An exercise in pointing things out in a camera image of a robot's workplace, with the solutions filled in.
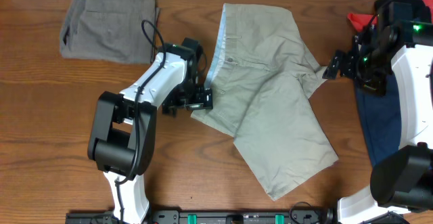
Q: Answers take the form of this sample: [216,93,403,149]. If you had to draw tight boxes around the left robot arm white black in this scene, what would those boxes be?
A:
[87,38,213,223]

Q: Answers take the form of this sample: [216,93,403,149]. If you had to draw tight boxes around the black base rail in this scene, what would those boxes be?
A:
[65,207,338,224]

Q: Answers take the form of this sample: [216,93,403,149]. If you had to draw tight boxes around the black coiled cable at rail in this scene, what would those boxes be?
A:
[288,200,322,224]

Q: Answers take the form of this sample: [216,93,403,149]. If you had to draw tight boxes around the light khaki shorts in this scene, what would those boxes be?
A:
[192,3,338,200]

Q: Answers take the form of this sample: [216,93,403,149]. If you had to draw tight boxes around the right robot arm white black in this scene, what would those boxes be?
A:
[323,0,432,223]

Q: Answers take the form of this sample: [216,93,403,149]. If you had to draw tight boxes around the navy blue garment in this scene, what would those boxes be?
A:
[355,75,401,166]

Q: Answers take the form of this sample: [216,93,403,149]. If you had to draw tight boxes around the folded dark grey shorts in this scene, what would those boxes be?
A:
[60,0,159,64]

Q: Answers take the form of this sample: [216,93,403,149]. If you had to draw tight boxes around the red garment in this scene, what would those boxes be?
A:
[347,0,432,32]

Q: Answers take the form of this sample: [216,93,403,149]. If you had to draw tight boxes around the black garment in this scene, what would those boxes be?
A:
[374,0,432,23]

